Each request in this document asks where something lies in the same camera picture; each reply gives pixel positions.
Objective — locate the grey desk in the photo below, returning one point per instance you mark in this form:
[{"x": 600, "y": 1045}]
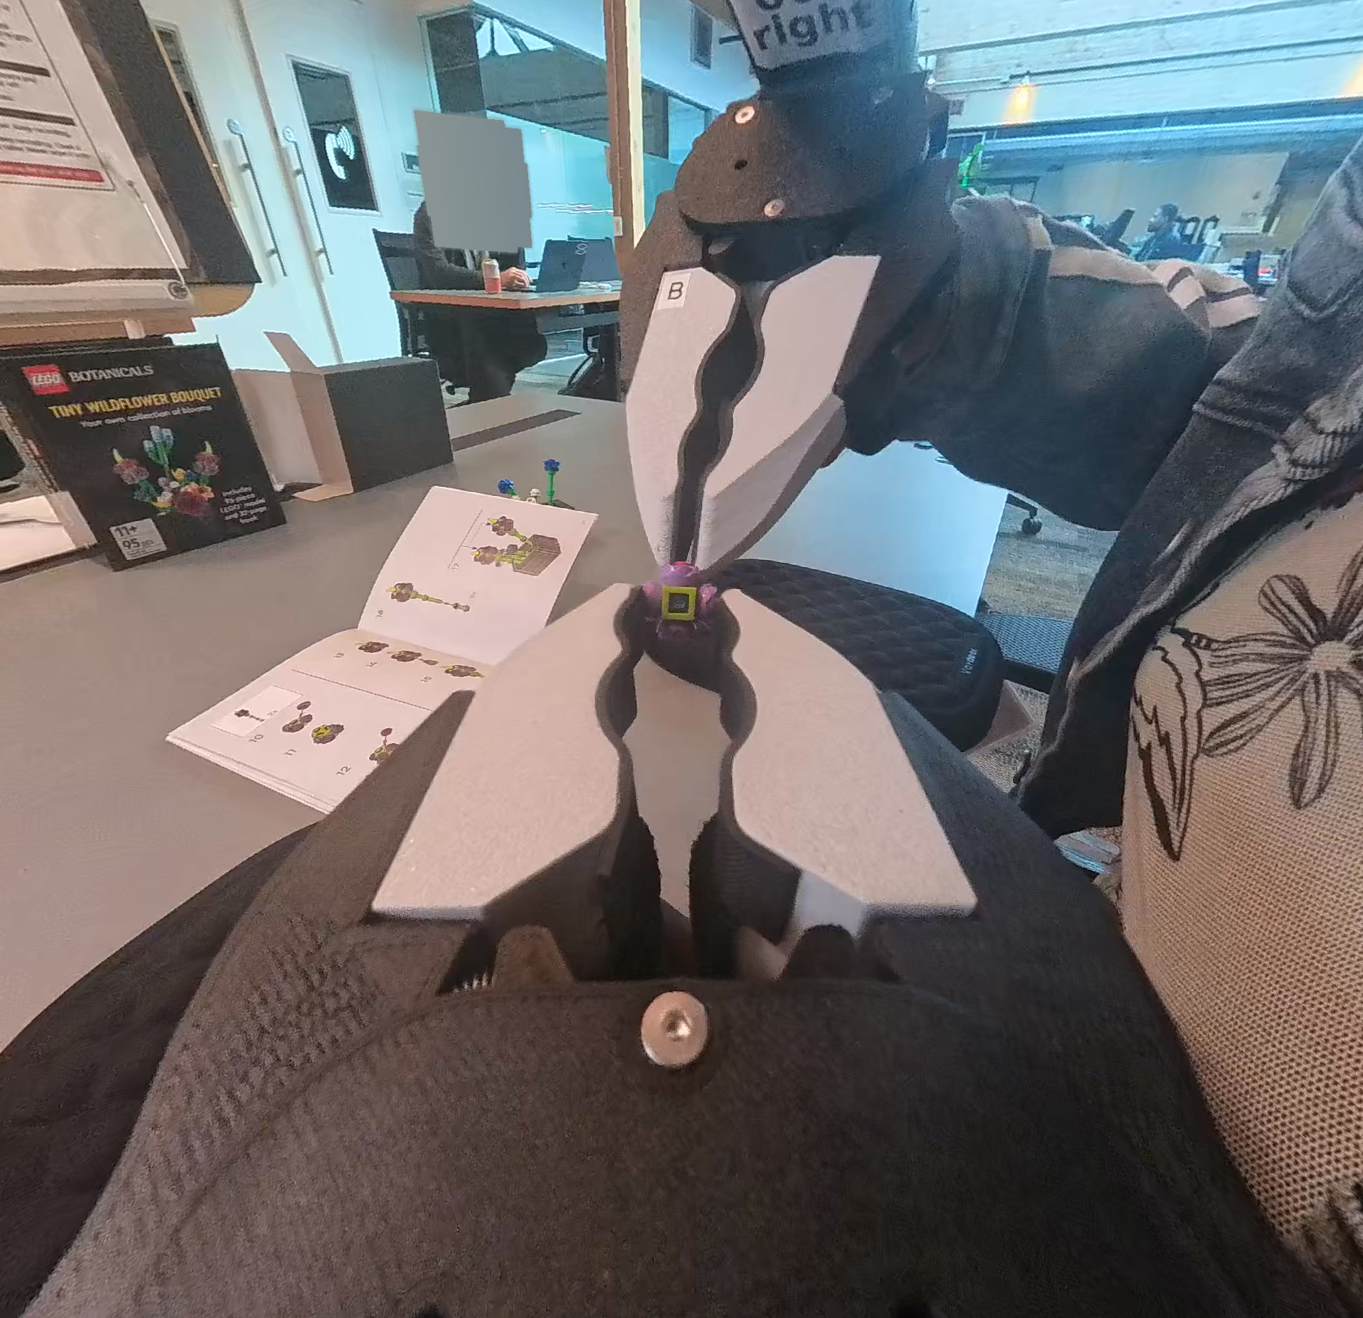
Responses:
[{"x": 160, "y": 637}]

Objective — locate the purple toy flower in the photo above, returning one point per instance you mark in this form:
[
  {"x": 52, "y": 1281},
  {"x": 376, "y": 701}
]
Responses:
[{"x": 683, "y": 637}]

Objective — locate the tall blue toy flower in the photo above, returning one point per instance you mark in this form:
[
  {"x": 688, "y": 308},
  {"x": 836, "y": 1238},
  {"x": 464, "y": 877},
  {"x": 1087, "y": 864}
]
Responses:
[{"x": 552, "y": 478}]

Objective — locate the black toy set box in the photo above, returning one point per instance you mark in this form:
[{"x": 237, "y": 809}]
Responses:
[{"x": 149, "y": 444}]

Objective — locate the black padded wrist rest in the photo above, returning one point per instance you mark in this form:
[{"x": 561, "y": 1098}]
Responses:
[{"x": 885, "y": 637}]

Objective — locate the wooden post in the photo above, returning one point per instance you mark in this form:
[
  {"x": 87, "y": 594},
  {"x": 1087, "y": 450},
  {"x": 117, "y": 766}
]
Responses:
[{"x": 625, "y": 94}]

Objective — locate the white instruction booklet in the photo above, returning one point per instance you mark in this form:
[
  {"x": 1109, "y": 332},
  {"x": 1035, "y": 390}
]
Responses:
[{"x": 426, "y": 615}]

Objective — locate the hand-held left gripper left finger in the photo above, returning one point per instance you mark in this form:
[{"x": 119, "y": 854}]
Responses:
[{"x": 512, "y": 785}]

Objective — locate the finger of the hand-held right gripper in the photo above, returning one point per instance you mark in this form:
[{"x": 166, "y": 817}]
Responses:
[
  {"x": 660, "y": 403},
  {"x": 789, "y": 381}
]

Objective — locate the black mesh office chair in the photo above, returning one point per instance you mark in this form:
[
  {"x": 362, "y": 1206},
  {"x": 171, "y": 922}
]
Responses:
[{"x": 396, "y": 285}]

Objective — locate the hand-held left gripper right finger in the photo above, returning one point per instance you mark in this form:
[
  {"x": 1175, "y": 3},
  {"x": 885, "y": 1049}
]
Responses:
[{"x": 842, "y": 796}]

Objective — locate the dark laptop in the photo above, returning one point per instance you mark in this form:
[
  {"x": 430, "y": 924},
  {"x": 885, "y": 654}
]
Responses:
[{"x": 570, "y": 265}]

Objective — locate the small open black box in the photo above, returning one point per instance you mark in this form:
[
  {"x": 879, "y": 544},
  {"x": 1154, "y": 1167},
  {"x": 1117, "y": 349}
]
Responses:
[{"x": 385, "y": 424}]

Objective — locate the person's right forearm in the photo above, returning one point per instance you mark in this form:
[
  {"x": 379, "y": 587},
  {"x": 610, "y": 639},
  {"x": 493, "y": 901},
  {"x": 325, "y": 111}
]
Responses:
[{"x": 1066, "y": 360}]

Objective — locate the wooden table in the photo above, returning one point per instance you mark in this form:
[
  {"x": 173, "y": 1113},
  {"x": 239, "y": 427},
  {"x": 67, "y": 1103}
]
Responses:
[{"x": 512, "y": 298}]

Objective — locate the framed sign stand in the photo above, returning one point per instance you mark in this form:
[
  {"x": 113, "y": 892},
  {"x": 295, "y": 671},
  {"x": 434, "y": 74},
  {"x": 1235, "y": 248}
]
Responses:
[{"x": 85, "y": 115}]

